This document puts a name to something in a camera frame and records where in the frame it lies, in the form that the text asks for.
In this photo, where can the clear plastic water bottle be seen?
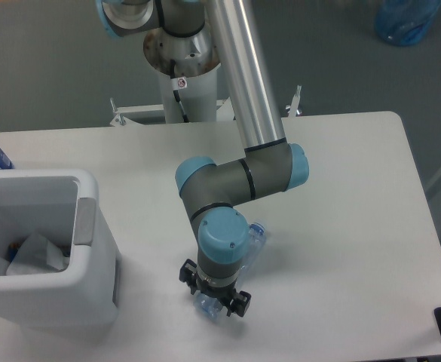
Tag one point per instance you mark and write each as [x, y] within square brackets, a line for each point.
[211, 307]

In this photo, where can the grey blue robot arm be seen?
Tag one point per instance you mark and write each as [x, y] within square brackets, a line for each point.
[209, 191]

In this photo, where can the blue yellow snack wrapper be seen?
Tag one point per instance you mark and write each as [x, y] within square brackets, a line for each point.
[12, 251]

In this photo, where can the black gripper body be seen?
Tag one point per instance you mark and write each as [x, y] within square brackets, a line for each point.
[221, 289]

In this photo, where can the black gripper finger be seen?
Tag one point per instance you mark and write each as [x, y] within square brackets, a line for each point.
[188, 275]
[237, 303]

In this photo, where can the blue plastic bag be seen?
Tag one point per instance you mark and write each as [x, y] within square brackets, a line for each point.
[405, 23]

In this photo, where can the white trash can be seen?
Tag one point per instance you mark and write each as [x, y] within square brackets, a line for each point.
[61, 205]

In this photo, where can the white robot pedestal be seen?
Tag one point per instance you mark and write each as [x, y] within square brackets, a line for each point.
[187, 75]

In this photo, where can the white paper tissue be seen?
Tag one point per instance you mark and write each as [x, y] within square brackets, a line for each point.
[38, 255]

